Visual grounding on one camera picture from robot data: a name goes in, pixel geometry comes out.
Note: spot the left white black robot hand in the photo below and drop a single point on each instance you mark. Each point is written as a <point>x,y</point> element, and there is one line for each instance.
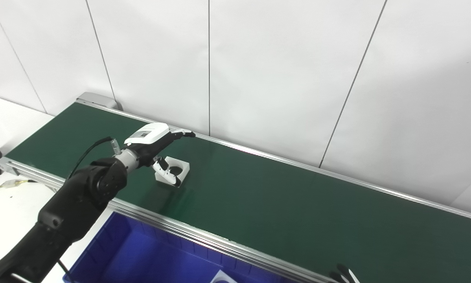
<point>149,135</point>

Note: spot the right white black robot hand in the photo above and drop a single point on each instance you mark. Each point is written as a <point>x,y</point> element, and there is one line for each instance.
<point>343,275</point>

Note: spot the white square part round hole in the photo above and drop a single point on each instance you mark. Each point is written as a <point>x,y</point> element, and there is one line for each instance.
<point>184,167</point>
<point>221,278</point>

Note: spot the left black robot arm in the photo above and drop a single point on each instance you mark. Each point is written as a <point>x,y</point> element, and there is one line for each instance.
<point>62,212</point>

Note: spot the green conveyor belt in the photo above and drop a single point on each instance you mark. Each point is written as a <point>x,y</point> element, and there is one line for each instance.
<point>298,220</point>

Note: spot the blue plastic bin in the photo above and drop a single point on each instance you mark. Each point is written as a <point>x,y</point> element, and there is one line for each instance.
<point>141,259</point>

